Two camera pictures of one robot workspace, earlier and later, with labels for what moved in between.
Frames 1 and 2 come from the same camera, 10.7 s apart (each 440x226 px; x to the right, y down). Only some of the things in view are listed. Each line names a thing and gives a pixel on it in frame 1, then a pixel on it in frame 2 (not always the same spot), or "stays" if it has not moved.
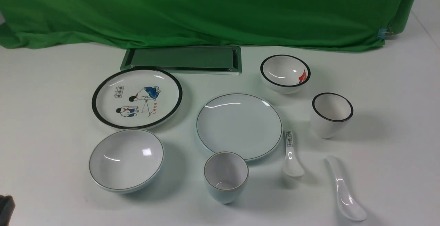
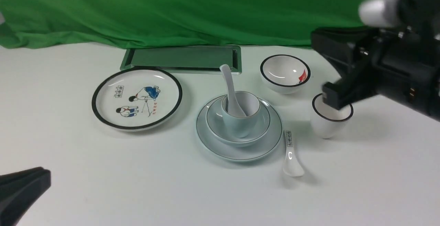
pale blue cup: x=226 y=173 → x=242 y=127
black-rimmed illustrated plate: x=135 y=98 stays
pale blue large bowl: x=123 y=161 → x=218 y=129
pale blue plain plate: x=244 y=124 stays
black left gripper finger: x=7 y=205 → x=19 y=190
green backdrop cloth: x=343 y=14 stays
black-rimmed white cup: x=331 y=113 stays
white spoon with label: x=292 y=167 stays
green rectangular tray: x=208 y=60 stays
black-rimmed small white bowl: x=285 y=74 stays
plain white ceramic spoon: x=348 y=204 → x=234 y=109
